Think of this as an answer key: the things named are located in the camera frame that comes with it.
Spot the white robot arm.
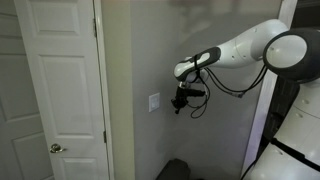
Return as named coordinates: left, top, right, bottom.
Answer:
left=172, top=19, right=320, bottom=110

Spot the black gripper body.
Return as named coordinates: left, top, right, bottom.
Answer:
left=171, top=82, right=206, bottom=114

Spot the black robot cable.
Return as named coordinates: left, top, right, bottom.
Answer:
left=190, top=64, right=269, bottom=120

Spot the white wall light switch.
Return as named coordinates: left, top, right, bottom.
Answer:
left=149, top=93, right=160, bottom=112

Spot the white door frame trim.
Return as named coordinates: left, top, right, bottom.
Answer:
left=241, top=0, right=298, bottom=176

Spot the white panel door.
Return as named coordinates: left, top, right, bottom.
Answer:
left=14, top=0, right=109, bottom=180

